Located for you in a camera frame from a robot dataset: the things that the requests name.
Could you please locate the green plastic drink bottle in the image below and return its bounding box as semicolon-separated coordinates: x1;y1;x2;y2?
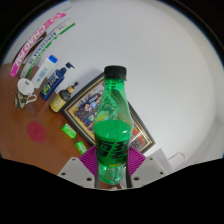
92;65;135;186

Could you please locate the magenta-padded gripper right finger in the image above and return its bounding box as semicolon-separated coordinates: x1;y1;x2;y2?
124;145;168;189

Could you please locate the flat round red coaster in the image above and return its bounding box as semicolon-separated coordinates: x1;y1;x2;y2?
26;121;47;144

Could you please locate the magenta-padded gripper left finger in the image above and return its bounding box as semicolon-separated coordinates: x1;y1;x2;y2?
57;146;101;189

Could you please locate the pink shuttlecock tube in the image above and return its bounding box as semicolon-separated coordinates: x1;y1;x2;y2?
9;12;67;78

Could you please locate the white paper gift bag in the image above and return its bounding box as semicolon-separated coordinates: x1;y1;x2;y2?
146;148;186;174

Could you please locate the dark blue pump bottle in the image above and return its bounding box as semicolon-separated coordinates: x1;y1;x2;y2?
40;61;76;101

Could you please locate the framed group photo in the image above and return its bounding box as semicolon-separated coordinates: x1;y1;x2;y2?
60;73;156;154

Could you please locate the white bottle with blue cap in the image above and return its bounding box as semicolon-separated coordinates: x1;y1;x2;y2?
30;54;59;90

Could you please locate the white and green shuttlecock tube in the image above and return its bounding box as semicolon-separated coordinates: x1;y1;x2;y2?
19;19;76;79

